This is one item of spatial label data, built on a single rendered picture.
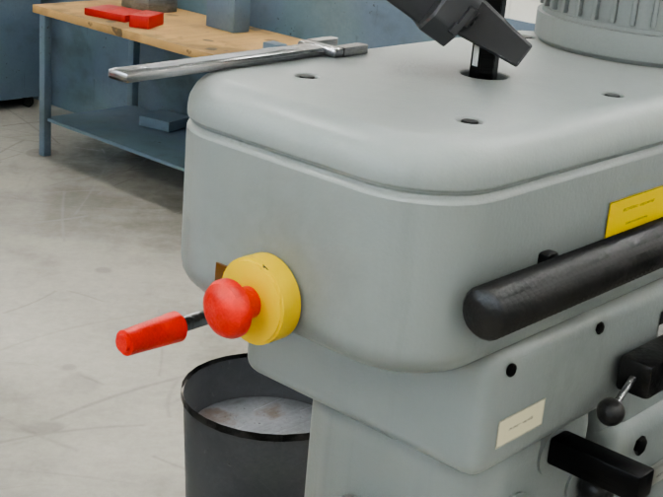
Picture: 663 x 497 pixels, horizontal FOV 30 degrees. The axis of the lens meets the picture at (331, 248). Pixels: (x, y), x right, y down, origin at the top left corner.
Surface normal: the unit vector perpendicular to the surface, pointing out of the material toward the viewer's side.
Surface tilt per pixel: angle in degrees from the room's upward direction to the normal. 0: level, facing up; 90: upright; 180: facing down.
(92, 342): 0
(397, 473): 90
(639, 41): 90
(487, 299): 90
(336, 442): 90
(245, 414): 0
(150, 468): 0
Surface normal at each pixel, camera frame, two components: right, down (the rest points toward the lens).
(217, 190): -0.67, 0.20
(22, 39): 0.74, 0.29
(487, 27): 0.06, 0.34
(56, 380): 0.08, -0.94
